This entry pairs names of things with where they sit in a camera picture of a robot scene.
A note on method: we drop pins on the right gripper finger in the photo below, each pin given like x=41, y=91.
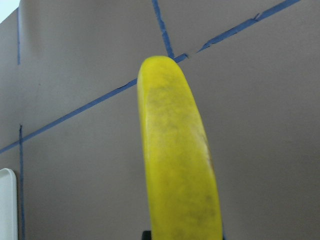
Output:
x=146, y=235

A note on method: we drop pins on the white rectangular tray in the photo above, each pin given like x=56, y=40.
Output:
x=8, y=205

